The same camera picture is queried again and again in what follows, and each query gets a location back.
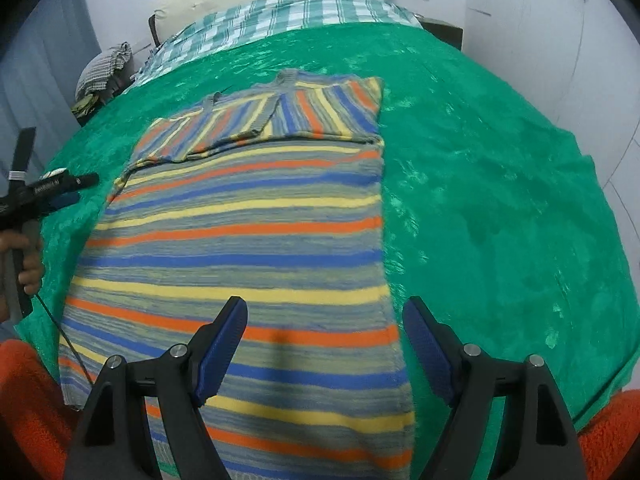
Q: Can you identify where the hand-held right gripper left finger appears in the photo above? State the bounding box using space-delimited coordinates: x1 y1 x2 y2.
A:
62 296 249 480

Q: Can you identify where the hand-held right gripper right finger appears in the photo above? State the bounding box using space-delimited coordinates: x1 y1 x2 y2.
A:
402 296 587 480

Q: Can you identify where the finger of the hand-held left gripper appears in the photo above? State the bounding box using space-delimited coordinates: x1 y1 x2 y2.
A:
45 190 82 212
31 169 99 197

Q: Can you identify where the striped knit t-shirt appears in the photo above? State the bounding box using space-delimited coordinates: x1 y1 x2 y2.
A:
57 71 418 480

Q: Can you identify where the person's left hand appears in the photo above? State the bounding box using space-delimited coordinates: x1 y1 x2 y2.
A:
0 231 45 297

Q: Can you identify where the cluttered bedside table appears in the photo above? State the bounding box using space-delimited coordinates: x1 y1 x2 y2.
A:
72 77 136 126

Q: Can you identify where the blue-grey curtain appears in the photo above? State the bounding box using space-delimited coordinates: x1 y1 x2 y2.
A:
0 0 101 176

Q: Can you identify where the checked cloth pile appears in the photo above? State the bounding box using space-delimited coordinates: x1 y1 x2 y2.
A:
75 42 133 101

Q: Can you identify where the green velvet blanket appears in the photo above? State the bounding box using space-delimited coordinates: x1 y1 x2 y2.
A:
12 22 640 431

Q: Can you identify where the person's orange fleece clothing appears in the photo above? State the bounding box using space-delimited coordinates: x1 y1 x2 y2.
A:
0 340 640 480

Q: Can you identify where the green checked bedsheet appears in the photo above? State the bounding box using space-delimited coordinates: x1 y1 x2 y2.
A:
132 0 423 95

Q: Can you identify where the dark wooden nightstand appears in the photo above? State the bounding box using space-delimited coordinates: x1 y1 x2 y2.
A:
417 16 465 52

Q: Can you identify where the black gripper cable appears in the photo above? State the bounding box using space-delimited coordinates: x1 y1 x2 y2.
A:
31 294 98 386

